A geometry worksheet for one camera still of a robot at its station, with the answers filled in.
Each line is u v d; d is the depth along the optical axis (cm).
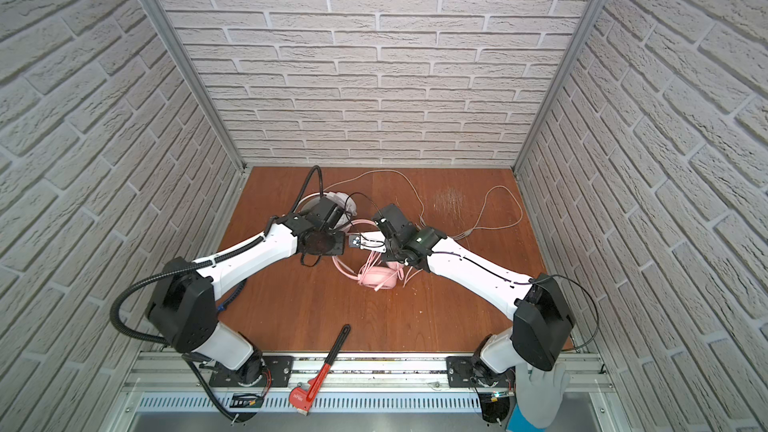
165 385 73
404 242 59
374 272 77
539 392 71
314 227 63
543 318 41
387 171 119
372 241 69
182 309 43
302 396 69
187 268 45
